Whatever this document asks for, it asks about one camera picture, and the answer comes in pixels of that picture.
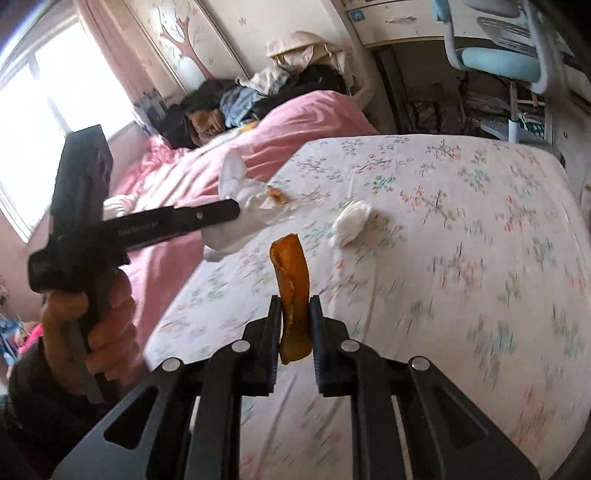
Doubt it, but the curled orange peel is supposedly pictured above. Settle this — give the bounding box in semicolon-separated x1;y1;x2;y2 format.
270;234;312;365

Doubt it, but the small white tissue ball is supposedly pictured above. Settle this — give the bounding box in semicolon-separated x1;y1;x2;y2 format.
331;201;372;248

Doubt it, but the white tissue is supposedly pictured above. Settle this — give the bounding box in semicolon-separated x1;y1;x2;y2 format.
201;149;286;262

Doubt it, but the small orange peel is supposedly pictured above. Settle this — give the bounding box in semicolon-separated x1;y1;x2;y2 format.
266;185;290;205

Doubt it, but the person's left hand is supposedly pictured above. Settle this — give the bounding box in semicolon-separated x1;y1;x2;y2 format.
41;270;140;395

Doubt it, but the white cloth on duvet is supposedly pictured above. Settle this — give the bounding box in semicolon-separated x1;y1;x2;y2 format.
103;194;138;220

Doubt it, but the pink duvet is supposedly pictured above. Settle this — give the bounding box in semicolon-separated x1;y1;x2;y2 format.
111;91;377;345

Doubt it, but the floral bed sheet mattress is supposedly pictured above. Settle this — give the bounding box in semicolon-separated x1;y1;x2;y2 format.
144;135;590;478

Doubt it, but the pile of clothes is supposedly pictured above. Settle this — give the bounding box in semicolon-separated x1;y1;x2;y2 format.
153;64;349;149

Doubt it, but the beige bag on bed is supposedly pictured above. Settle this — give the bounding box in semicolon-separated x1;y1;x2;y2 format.
266;31;346;74

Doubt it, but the white desk with drawer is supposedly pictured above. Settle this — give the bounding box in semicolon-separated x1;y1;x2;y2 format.
342;0;444;47

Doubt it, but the blue grey desk chair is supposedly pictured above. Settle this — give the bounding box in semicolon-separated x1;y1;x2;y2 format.
432;1;567;148

